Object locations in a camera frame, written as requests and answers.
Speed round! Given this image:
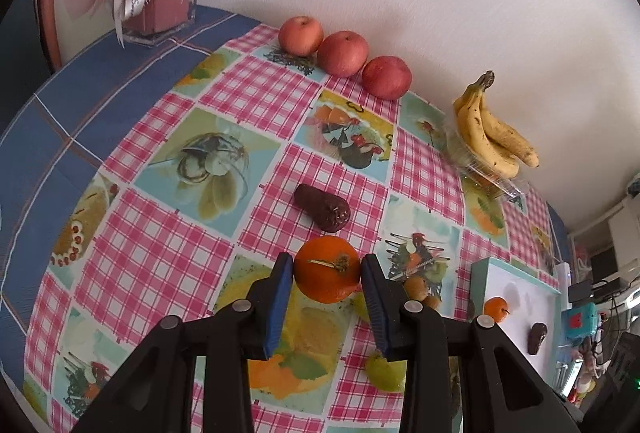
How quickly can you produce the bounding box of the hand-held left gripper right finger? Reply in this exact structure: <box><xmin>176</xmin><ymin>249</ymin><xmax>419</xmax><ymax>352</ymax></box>
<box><xmin>360</xmin><ymin>253</ymin><xmax>583</xmax><ymax>433</ymax></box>

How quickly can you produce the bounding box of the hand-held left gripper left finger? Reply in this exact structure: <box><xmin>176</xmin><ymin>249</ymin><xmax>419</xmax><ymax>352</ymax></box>
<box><xmin>72</xmin><ymin>253</ymin><xmax>296</xmax><ymax>433</ymax></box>

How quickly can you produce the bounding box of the tangerine with stem stick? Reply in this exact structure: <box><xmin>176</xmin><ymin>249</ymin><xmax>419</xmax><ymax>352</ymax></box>
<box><xmin>293</xmin><ymin>236</ymin><xmax>362</xmax><ymax>305</ymax></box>

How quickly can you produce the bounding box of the green jujube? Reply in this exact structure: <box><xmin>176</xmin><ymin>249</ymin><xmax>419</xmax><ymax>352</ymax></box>
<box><xmin>365</xmin><ymin>350</ymin><xmax>407</xmax><ymax>393</ymax></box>

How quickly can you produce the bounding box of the dark brown avocado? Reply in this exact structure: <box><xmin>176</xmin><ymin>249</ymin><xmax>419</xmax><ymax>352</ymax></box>
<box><xmin>293</xmin><ymin>183</ymin><xmax>352</xmax><ymax>233</ymax></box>

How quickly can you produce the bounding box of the white tray with teal rim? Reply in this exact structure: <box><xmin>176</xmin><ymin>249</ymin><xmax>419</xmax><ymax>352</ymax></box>
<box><xmin>470</xmin><ymin>257</ymin><xmax>563</xmax><ymax>394</ymax></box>

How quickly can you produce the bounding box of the pink checkered fruit-print tablecloth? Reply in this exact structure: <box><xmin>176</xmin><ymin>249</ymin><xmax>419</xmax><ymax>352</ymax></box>
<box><xmin>22</xmin><ymin>22</ymin><xmax>563</xmax><ymax>433</ymax></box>

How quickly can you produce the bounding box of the small avocado on board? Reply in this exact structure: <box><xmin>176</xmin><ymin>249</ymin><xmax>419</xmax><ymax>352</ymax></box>
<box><xmin>527</xmin><ymin>322</ymin><xmax>548</xmax><ymax>356</ymax></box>

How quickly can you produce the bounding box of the clear plastic container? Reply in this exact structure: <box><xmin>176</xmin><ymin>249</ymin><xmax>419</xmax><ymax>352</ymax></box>
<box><xmin>442</xmin><ymin>113</ymin><xmax>531</xmax><ymax>204</ymax></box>

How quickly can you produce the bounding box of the yellow banana bunch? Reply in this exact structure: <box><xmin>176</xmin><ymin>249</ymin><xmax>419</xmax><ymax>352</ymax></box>
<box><xmin>453</xmin><ymin>71</ymin><xmax>541</xmax><ymax>178</ymax></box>

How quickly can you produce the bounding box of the teal box device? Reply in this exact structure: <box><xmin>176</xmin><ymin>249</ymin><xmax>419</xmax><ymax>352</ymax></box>
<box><xmin>562</xmin><ymin>303</ymin><xmax>599</xmax><ymax>339</ymax></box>

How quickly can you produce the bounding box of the red apple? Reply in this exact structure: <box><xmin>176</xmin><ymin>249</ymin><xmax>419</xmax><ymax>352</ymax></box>
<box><xmin>278</xmin><ymin>16</ymin><xmax>325</xmax><ymax>57</ymax></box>
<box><xmin>317</xmin><ymin>31</ymin><xmax>369</xmax><ymax>78</ymax></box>
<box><xmin>362</xmin><ymin>56</ymin><xmax>412</xmax><ymax>101</ymax></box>

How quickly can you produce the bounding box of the blue tablecloth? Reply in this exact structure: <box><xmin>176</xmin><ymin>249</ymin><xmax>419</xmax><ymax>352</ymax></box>
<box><xmin>0</xmin><ymin>3</ymin><xmax>238</xmax><ymax>394</ymax></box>

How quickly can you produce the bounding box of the clear square vase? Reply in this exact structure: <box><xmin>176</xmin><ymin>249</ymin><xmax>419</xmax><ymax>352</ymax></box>
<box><xmin>120</xmin><ymin>0</ymin><xmax>201</xmax><ymax>46</ymax></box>

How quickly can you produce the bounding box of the pink framed panel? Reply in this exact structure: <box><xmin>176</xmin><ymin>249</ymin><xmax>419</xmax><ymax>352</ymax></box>
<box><xmin>34</xmin><ymin>0</ymin><xmax>66</xmax><ymax>68</ymax></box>

